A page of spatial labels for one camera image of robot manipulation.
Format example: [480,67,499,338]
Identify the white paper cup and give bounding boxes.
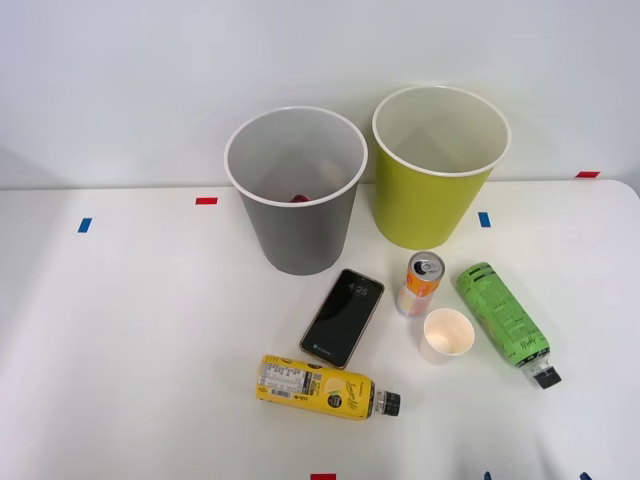
[418,308,476,366]

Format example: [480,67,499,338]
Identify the green label plastic bottle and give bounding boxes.
[455,261,563,391]

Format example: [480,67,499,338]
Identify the orange drink can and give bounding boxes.
[395,250,446,320]

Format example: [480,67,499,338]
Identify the yellow label plastic bottle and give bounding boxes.
[255,354,402,422]

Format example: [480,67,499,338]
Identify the black smartphone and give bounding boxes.
[298,267,386,371]

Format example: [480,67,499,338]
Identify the yellow-green plastic waste bin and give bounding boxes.
[370,84,513,250]

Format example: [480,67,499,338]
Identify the grey plastic waste bin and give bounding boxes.
[222,104,369,277]

